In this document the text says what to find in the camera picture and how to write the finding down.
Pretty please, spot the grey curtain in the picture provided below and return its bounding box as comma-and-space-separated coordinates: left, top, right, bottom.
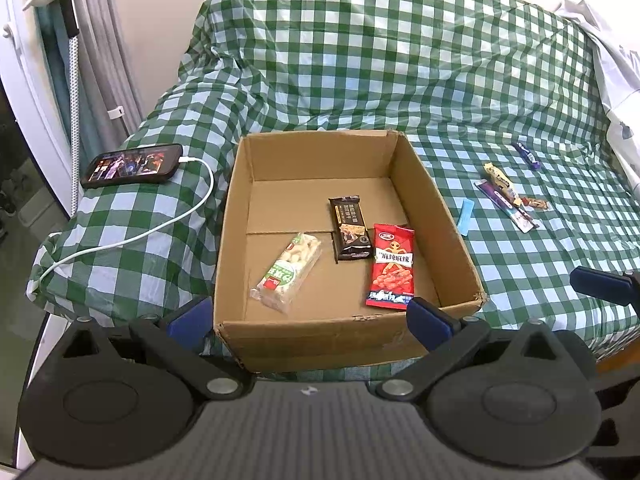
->
75, 0, 145, 133

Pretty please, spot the braided white grey cable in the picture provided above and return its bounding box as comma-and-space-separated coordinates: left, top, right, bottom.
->
69, 35, 82, 218

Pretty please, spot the dark brown snack bar packet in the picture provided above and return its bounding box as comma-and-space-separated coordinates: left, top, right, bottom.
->
328, 196, 371, 262

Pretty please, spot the black smartphone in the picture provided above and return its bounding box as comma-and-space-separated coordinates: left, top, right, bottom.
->
80, 143, 184, 189

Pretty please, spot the purple snack wrapper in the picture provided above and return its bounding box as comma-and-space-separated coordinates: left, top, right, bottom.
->
512, 141, 543, 171

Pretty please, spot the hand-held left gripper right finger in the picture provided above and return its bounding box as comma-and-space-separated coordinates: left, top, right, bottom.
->
372, 297, 598, 405

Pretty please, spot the black plug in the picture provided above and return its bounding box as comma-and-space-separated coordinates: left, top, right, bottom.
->
56, 0, 81, 38

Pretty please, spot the brown cardboard box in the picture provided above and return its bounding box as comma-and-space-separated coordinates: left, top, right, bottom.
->
213, 129, 487, 374

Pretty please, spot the white charging cable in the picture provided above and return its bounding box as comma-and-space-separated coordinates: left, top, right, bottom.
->
34, 157, 216, 297

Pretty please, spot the beige snack bar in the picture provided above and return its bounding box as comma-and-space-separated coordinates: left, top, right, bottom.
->
483, 162, 517, 198

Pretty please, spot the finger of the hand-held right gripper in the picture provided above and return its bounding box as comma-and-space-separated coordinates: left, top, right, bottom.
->
570, 266, 640, 309

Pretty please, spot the large red snack packet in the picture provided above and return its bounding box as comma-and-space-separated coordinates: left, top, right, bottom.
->
365, 223, 416, 311

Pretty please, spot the long purple snack stick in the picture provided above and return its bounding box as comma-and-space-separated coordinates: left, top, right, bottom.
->
474, 180, 542, 233

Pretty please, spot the white cloth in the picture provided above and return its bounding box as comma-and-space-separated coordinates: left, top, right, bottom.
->
555, 0, 640, 186

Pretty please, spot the white door frame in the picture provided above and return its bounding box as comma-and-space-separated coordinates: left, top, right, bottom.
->
0, 0, 76, 221

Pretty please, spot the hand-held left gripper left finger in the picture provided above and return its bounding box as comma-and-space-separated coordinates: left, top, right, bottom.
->
47, 296, 255, 403

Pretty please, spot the green white checked blanket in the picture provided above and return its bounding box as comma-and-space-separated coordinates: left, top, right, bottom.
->
27, 0, 640, 381

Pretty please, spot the green white peanut packet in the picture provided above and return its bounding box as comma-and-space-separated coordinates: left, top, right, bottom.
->
249, 231, 322, 315

